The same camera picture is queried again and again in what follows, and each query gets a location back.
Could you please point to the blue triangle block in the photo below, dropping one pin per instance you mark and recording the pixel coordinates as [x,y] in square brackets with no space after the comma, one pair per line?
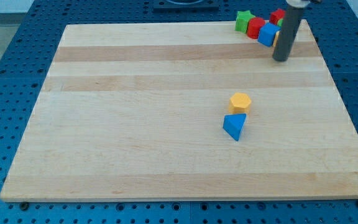
[233,124]

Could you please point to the yellow hexagon block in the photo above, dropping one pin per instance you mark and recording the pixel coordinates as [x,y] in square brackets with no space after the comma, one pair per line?
[239,103]

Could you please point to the wooden board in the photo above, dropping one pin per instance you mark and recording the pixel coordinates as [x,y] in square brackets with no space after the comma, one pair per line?
[134,112]

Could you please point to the green star block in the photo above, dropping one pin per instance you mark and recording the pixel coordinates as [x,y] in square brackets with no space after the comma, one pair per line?
[242,21]

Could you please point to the red cylinder block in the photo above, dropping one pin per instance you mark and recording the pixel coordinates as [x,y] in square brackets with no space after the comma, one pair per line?
[254,26]

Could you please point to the blue cube block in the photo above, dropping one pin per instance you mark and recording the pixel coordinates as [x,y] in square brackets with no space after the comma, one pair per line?
[267,34]

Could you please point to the yellow block behind rod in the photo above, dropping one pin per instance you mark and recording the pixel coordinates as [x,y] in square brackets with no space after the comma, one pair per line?
[275,38]

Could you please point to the green block behind rod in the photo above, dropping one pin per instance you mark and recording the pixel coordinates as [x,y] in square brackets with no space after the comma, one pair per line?
[280,22]

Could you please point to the red block at back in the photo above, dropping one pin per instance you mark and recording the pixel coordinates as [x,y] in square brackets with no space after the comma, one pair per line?
[276,15]

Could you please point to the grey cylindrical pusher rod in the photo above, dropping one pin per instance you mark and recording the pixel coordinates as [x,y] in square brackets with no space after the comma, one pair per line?
[289,29]

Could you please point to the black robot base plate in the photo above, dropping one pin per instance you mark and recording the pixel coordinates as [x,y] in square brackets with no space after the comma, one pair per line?
[166,5]

